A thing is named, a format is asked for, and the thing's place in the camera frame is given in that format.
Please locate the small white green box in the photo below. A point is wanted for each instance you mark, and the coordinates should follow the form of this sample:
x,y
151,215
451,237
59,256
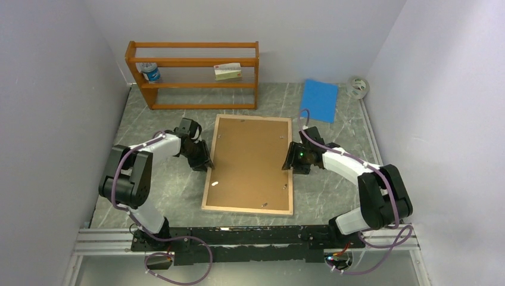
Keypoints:
x,y
227,71

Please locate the clear tape roll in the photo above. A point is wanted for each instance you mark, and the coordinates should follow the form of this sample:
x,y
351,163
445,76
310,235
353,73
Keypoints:
x,y
357,87

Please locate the blue white small jar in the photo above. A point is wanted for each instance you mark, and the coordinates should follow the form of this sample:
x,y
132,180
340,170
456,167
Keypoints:
x,y
151,71

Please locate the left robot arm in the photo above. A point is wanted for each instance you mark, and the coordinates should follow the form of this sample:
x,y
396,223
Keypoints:
x,y
126,180

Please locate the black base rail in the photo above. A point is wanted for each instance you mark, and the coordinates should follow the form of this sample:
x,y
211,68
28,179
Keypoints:
x,y
310,243

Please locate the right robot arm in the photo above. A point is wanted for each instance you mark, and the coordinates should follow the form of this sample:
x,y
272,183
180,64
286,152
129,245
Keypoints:
x,y
383,197

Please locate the brown cardboard backing board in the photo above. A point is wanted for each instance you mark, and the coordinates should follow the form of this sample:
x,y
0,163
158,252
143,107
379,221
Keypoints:
x,y
248,162

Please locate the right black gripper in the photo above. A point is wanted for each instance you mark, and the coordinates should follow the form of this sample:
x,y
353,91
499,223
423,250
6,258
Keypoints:
x,y
291,161

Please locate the blue foam mat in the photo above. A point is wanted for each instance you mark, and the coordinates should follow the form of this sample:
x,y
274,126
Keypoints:
x,y
320,98

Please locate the orange wooden shelf rack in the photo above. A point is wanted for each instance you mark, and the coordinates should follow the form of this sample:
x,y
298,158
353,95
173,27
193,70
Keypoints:
x,y
190,65

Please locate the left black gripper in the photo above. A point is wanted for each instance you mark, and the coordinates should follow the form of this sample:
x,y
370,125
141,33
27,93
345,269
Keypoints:
x,y
199,164

